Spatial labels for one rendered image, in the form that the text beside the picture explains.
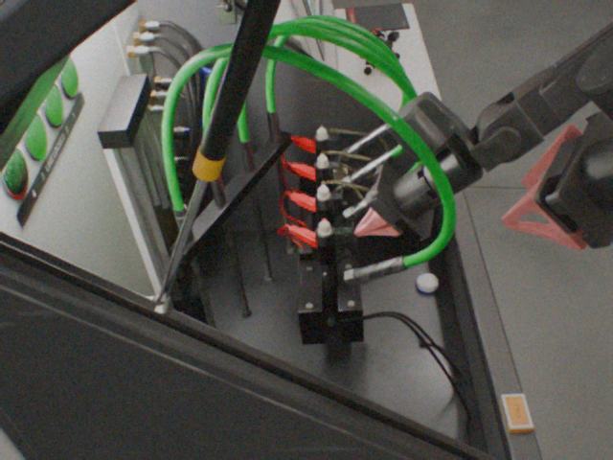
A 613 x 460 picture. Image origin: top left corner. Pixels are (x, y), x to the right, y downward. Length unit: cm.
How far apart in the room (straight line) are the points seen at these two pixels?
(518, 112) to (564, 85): 6
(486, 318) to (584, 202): 49
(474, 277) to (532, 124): 36
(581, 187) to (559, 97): 24
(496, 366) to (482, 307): 11
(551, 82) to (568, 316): 161
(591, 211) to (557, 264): 193
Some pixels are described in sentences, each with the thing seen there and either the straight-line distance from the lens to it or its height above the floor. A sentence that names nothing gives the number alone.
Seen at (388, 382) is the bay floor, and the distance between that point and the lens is 106.
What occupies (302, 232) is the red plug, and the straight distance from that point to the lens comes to 94.
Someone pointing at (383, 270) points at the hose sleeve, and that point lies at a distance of 79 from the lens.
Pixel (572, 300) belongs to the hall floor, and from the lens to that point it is 237.
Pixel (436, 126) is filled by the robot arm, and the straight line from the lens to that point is 78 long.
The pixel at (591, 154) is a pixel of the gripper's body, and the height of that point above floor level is 140.
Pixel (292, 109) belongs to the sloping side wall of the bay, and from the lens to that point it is 115.
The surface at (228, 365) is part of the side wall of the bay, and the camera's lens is 56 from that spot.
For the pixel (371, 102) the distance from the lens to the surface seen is 64.
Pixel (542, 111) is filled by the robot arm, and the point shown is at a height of 131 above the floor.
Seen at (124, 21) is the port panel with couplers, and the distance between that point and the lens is 101.
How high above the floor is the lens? 171
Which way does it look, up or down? 42 degrees down
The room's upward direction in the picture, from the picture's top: 6 degrees counter-clockwise
